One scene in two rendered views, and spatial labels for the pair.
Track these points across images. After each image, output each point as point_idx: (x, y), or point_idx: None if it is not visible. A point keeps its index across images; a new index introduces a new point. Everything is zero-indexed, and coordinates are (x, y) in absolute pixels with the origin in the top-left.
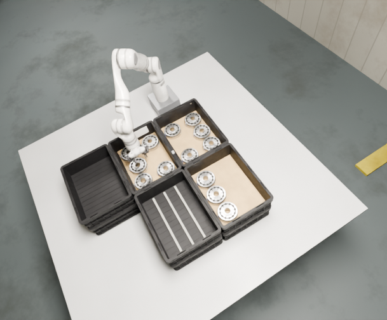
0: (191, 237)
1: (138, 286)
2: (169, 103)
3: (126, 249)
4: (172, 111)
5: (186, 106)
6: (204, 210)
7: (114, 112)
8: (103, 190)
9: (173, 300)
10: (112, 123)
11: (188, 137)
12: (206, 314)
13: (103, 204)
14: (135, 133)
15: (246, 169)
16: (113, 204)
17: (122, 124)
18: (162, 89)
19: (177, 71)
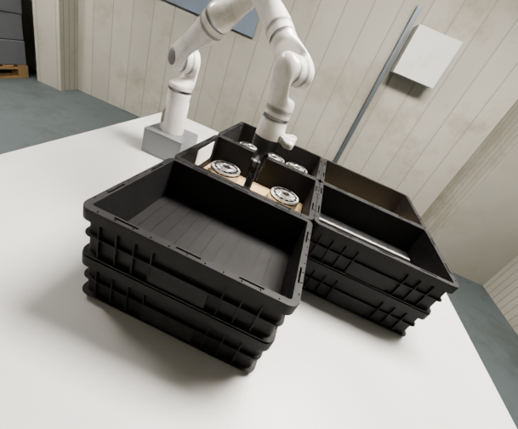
0: None
1: (406, 406)
2: (191, 138)
3: (321, 359)
4: (232, 129)
5: (238, 129)
6: (370, 231)
7: (71, 157)
8: (215, 251)
9: (447, 381)
10: (293, 53)
11: None
12: (478, 366)
13: (243, 275)
14: (203, 150)
15: (359, 180)
16: (306, 243)
17: (308, 60)
18: (187, 111)
19: (147, 120)
